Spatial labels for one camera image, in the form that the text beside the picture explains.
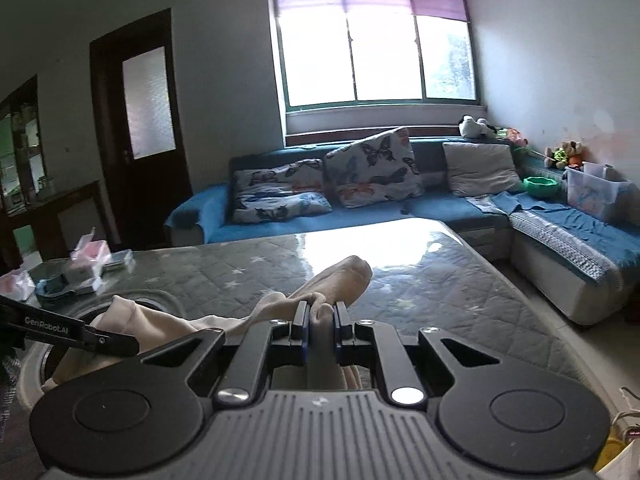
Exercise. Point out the brown bear plush toy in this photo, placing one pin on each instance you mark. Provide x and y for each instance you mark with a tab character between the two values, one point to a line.
572	149

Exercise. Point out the clear plastic storage box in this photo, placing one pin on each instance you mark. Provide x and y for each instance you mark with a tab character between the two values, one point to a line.
595	195

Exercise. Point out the purple roller blind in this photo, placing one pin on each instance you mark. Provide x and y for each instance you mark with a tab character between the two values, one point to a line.
370	0

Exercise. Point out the round grey laundry basket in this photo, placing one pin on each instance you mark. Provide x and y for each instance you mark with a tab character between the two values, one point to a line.
32	375

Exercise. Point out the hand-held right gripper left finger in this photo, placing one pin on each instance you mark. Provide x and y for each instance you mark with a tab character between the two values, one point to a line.
301	336

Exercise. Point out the pink tissue pack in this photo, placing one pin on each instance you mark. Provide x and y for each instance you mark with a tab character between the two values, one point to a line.
89	255
15	285

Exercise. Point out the green bowl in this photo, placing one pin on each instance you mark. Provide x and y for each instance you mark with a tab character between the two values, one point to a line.
541	187

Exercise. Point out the panda plush toy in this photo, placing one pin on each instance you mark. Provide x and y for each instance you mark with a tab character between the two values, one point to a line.
475	127

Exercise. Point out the pink and green plush toy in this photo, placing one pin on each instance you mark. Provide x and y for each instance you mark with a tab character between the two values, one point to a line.
512	137

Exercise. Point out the cream garment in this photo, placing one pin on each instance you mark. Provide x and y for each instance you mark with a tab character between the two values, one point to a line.
345	272

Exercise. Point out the white bag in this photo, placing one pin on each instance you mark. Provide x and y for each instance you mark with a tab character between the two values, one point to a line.
625	450

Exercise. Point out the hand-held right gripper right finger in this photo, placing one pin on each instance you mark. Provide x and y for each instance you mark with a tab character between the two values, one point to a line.
340	336

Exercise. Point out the large butterfly print pillow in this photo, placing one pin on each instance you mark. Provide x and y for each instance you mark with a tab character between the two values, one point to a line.
375	170

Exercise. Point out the window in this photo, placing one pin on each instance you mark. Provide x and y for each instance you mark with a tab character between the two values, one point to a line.
375	60

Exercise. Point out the grey pillow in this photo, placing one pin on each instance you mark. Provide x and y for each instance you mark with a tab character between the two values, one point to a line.
480	167

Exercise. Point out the blue sofa throw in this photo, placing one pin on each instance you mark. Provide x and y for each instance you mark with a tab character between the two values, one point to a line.
575	220

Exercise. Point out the blue sofa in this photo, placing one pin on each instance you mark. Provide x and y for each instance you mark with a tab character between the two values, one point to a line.
440	212

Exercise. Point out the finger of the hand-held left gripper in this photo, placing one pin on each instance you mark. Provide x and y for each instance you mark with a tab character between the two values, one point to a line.
112	342

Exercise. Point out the dark wooden door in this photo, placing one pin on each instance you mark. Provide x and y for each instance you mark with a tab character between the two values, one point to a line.
150	150

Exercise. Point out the dark wooden cabinet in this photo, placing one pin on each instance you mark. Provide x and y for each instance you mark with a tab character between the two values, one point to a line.
30	210

